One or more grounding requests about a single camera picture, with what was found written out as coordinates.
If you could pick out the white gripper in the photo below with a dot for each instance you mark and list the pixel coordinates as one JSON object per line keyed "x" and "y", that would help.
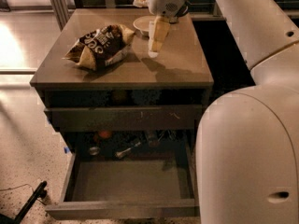
{"x": 161, "y": 1}

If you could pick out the brown chip bag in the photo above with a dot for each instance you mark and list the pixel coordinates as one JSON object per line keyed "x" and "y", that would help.
{"x": 101, "y": 48}

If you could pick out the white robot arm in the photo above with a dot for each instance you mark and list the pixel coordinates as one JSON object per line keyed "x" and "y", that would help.
{"x": 247, "y": 144}

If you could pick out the grey top drawer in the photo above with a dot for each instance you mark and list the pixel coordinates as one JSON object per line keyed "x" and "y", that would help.
{"x": 127, "y": 118}

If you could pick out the grey drawer cabinet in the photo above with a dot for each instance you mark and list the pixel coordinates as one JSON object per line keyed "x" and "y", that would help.
{"x": 179, "y": 75}

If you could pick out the open grey middle drawer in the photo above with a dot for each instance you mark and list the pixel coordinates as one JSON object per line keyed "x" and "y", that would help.
{"x": 156, "y": 186}

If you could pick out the white bowl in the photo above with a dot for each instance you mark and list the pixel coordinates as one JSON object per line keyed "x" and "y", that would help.
{"x": 142, "y": 24}

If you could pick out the orange fruit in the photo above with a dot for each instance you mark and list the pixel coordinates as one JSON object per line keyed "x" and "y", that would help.
{"x": 104, "y": 134}

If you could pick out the silver metal tool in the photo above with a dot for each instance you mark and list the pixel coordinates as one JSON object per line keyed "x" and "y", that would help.
{"x": 127, "y": 151}

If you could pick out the small silver can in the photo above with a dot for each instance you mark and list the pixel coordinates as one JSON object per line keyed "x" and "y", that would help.
{"x": 94, "y": 151}

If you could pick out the black stand leg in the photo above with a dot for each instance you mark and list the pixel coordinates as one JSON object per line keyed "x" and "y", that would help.
{"x": 38, "y": 193}

